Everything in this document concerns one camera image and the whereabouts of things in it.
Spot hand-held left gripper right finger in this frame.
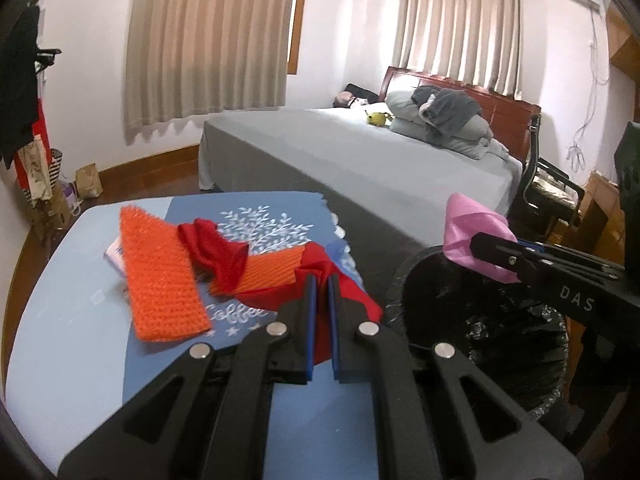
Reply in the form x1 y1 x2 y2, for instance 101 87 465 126
327 275 586 480

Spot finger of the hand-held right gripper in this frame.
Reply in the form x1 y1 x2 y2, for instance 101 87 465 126
520 241 623 276
470 232 621 286

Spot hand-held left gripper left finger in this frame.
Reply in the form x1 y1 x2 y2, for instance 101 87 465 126
57 277 318 480

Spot pink plastic wrapper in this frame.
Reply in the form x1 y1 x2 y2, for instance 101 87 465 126
442 192 518 283

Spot black lined waste bin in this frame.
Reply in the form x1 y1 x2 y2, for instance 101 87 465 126
387 245 568 421

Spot red cloth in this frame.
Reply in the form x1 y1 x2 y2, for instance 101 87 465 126
177 218 383 361

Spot large orange mesh cloth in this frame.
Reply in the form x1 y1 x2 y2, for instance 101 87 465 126
119 205 212 343

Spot wooden desk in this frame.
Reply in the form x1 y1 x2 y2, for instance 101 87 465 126
550 170 626 261

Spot small orange mesh cloth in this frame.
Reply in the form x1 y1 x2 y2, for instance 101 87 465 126
207 244 311 301

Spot black office chair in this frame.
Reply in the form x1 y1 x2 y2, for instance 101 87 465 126
510 115 586 226

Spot blue tree print placemat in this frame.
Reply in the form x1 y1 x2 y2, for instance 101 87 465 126
122 192 361 406

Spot folded light grey quilt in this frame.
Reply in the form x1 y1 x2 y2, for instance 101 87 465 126
390 116 511 161

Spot pile of pillows and blankets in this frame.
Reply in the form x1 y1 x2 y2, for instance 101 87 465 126
378 66 542 161

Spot dark grey garment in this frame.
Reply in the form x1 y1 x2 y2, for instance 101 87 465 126
411 85 483 136

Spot bed with grey sheet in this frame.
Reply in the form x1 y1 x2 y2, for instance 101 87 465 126
198 107 523 261

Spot grey pillow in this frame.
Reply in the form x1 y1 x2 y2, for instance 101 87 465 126
387 90 426 121

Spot black bag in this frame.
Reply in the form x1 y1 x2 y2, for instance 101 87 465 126
332 83 381 110

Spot white packet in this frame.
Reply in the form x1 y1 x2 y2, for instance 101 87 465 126
103 239 132 278

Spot narrow beige curtain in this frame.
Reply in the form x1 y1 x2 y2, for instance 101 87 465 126
392 0 523 98

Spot brown paper bag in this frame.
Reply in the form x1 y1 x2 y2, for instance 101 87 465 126
75 162 103 198

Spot striped bag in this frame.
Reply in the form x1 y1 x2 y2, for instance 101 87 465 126
47 147 66 196

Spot wide beige curtain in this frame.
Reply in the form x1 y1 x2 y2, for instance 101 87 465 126
122 0 301 143

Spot canvas tote bag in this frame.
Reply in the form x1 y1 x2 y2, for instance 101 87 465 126
20 135 53 203

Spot hanging red garment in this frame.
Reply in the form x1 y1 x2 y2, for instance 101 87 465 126
12 100 53 201

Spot hanging black clothes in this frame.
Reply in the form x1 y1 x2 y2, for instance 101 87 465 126
0 5 41 171

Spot coat rack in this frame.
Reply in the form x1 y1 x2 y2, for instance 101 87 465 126
27 0 63 76

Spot white wall cable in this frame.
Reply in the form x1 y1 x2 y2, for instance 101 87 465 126
567 7 608 171

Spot wooden wall cabinet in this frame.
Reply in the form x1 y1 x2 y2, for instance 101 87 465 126
605 2 640 81

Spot wooden window frame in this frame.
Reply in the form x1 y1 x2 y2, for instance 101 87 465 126
287 0 311 76

